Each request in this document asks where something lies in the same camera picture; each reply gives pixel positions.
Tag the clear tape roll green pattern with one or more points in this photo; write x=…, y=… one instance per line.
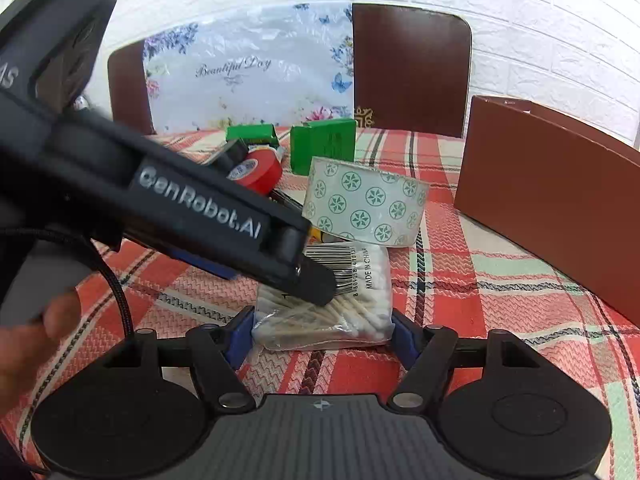
x=360, y=200

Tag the red plaid tablecloth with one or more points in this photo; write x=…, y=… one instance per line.
x=475, y=285

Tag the plain brown chair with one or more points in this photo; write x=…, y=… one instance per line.
x=125, y=90

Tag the cotton swab bag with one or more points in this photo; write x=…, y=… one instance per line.
x=350, y=310

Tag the person's left hand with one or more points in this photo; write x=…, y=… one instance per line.
x=30, y=355

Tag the floral plastic chair cover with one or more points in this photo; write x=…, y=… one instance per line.
x=240, y=90

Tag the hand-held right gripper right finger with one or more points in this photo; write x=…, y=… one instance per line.
x=404, y=342

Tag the brown storage box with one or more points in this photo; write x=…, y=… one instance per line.
x=540, y=195

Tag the large green box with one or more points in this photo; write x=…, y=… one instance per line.
x=320, y=145

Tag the small green box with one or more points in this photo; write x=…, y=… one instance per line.
x=250, y=134

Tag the black tape roll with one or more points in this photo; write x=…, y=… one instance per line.
x=232, y=152

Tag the brown chair gold emblem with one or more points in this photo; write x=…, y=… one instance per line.
x=410, y=70

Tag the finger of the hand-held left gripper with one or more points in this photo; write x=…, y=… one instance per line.
x=315, y=282
x=210, y=267

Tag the red tape roll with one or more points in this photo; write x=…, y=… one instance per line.
x=260, y=170

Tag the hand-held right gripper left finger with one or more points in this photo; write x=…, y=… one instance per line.
x=243, y=340

